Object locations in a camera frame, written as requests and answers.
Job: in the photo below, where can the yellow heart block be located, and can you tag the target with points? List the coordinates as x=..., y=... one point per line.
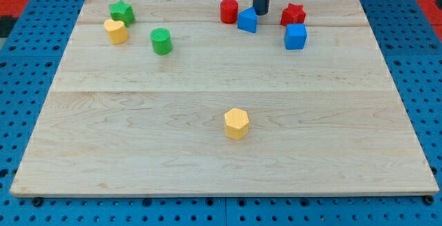
x=116, y=31

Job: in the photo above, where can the yellow hexagon block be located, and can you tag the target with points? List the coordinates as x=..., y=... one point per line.
x=236, y=123

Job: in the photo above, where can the light wooden board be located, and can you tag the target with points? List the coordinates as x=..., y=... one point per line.
x=123, y=121

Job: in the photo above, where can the green cylinder block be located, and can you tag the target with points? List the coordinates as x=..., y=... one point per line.
x=161, y=41

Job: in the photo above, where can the blue triangle block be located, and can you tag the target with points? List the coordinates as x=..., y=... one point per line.
x=247, y=20

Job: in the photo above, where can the red cylinder block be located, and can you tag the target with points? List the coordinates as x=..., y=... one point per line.
x=229, y=11

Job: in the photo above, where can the blue cube block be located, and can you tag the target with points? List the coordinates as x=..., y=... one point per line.
x=295, y=36

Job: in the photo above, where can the red star block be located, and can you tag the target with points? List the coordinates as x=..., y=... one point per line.
x=293, y=14

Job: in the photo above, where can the green star block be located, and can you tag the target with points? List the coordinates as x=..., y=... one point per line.
x=121, y=11

